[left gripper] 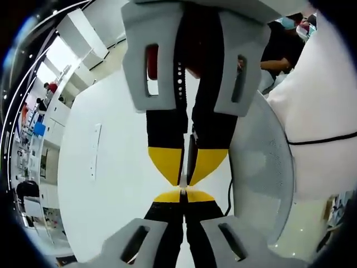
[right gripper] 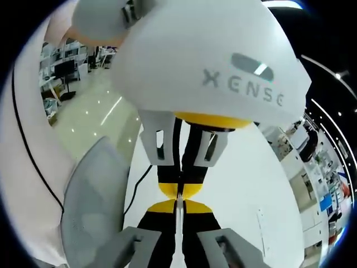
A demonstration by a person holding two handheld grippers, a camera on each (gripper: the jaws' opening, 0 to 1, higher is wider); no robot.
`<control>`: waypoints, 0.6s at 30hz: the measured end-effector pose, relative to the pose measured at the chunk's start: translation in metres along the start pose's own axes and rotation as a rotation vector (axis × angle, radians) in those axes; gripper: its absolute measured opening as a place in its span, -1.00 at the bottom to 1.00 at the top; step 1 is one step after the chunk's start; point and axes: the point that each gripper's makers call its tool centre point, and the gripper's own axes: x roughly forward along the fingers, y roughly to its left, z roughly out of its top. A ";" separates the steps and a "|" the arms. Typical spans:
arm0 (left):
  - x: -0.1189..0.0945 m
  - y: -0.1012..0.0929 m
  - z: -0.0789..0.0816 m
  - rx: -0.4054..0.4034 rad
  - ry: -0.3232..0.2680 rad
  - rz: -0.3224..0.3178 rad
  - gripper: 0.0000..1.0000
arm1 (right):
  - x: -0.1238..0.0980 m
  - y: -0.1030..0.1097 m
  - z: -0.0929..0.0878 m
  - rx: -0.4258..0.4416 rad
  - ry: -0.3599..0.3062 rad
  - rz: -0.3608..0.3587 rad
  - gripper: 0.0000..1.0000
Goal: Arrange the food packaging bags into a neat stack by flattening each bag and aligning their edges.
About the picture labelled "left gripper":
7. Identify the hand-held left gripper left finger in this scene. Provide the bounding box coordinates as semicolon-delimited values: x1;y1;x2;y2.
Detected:
102;191;185;268

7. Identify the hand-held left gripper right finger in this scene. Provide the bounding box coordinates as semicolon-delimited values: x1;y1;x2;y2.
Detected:
185;191;270;268

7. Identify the grey mesh chair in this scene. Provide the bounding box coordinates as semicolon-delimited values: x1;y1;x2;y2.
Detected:
228;89;297;244

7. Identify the white table socket panel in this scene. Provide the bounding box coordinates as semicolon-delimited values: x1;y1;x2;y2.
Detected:
89;122;103;183

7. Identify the operator in white shirt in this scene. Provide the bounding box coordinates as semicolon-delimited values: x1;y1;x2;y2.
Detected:
264;13;357;202

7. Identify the long white counter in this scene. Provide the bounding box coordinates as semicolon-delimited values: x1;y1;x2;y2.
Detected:
16;75;75;246

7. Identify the blue storage bin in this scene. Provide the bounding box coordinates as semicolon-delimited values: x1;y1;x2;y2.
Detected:
33;121;46;138

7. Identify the black shirt cable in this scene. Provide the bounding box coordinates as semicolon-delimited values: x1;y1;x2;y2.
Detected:
288;133;357;146

